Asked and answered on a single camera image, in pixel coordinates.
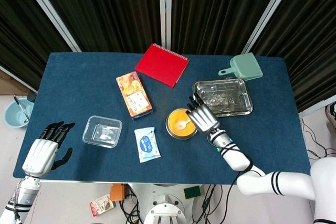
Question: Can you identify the light blue bowl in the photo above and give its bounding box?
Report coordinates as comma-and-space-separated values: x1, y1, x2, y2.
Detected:
3, 97, 35, 129

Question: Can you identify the white blue wipes packet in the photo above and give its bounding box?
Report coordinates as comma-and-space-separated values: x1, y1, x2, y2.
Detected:
134, 126, 161, 164

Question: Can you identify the small metal ladle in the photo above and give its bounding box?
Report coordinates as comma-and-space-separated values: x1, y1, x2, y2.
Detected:
13, 94, 30, 124

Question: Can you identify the round metal saucer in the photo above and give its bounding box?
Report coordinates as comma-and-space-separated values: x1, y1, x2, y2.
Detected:
165, 108, 199, 141

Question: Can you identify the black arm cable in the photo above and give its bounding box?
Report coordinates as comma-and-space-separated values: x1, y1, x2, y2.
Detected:
219, 145, 261, 186

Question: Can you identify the black white shoe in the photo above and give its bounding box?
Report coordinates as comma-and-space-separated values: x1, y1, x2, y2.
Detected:
325, 102, 336, 131

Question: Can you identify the dark green block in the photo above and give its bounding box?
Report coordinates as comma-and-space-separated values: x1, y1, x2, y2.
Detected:
183, 186, 202, 200

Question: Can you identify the green plastic scoop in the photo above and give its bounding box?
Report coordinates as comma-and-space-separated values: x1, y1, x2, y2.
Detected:
218, 52, 264, 81

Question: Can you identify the white partition frame post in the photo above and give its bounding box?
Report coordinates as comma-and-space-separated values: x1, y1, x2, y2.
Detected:
15, 0, 82, 52
158, 0, 173, 48
241, 0, 301, 55

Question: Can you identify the red white snack packet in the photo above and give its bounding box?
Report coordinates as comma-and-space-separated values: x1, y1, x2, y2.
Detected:
89, 194, 117, 217

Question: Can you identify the yellow food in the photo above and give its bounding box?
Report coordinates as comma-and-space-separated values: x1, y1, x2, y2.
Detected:
169, 110, 196, 136

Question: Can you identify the clear plastic container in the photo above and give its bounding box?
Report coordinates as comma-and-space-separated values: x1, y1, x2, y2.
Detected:
82, 115, 123, 149

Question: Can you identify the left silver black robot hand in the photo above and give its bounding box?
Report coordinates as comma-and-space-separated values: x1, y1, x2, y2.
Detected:
22, 121, 76, 179

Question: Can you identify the black floor cable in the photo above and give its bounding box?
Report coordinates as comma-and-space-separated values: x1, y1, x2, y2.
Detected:
118, 184, 145, 224
300, 118, 336, 161
191, 184, 232, 224

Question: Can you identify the blue table cloth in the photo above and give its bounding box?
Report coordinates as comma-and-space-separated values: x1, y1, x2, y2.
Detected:
12, 52, 312, 185

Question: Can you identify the red spiral notebook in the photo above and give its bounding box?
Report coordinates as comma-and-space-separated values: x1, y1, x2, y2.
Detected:
134, 42, 190, 89

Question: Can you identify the white plastic spoon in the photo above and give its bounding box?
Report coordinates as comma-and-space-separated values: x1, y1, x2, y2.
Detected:
175, 119, 192, 131

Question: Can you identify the rectangular metal tray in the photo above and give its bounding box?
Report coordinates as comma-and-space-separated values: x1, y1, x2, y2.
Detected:
193, 78, 254, 118

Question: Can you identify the orange blue snack box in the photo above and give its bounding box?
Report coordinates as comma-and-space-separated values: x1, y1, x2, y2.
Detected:
115, 71, 153, 121

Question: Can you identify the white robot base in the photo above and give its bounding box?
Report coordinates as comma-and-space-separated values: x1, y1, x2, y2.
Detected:
128, 183, 211, 224

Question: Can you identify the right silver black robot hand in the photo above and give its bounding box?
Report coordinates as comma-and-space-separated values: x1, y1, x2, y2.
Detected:
185, 93, 221, 134

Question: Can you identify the black pleated curtain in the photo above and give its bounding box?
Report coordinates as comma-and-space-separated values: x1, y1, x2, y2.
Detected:
30, 0, 162, 52
251, 0, 336, 112
170, 0, 287, 55
0, 0, 72, 91

